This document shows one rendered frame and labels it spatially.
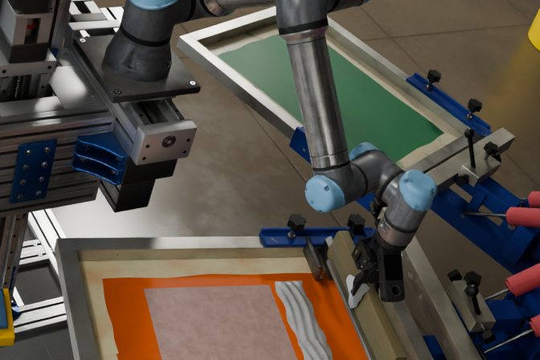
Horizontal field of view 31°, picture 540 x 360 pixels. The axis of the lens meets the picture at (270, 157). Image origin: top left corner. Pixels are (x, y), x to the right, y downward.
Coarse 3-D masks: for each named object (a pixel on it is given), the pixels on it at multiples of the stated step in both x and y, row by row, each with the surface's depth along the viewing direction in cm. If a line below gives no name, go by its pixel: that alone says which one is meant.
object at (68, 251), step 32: (64, 256) 207; (96, 256) 213; (128, 256) 216; (160, 256) 219; (192, 256) 222; (224, 256) 225; (256, 256) 229; (288, 256) 232; (64, 288) 202; (96, 352) 190; (416, 352) 216
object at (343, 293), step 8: (328, 264) 220; (336, 272) 218; (336, 280) 216; (344, 288) 215; (344, 296) 213; (344, 304) 212; (352, 312) 210; (352, 320) 209; (360, 328) 207; (360, 336) 205; (368, 344) 204; (368, 352) 203
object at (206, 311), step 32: (128, 288) 210; (160, 288) 213; (192, 288) 216; (224, 288) 218; (256, 288) 221; (320, 288) 228; (128, 320) 204; (160, 320) 206; (192, 320) 209; (224, 320) 211; (256, 320) 214; (320, 320) 220; (128, 352) 197
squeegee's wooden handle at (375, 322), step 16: (336, 240) 219; (352, 240) 218; (336, 256) 219; (352, 272) 212; (368, 304) 205; (368, 320) 205; (384, 320) 202; (368, 336) 205; (384, 336) 199; (384, 352) 199; (400, 352) 196
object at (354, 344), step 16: (144, 352) 198; (160, 352) 200; (176, 352) 201; (192, 352) 202; (208, 352) 203; (224, 352) 205; (240, 352) 206; (256, 352) 207; (272, 352) 208; (288, 352) 210; (336, 352) 214; (352, 352) 215
